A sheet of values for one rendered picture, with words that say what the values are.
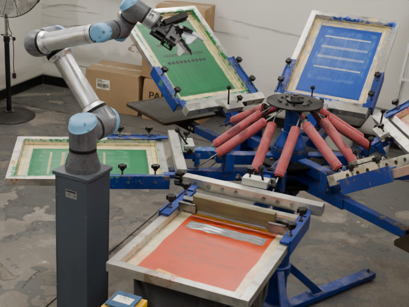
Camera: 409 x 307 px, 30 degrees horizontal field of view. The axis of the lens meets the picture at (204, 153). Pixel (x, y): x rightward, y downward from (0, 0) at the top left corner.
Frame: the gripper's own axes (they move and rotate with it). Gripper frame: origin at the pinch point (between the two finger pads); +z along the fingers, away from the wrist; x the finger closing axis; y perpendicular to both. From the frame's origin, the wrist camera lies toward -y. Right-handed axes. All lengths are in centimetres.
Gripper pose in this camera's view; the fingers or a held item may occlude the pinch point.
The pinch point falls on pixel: (199, 46)
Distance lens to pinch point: 313.2
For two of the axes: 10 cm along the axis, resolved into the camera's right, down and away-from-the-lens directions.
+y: -4.5, 8.0, -4.0
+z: 8.2, 5.5, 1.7
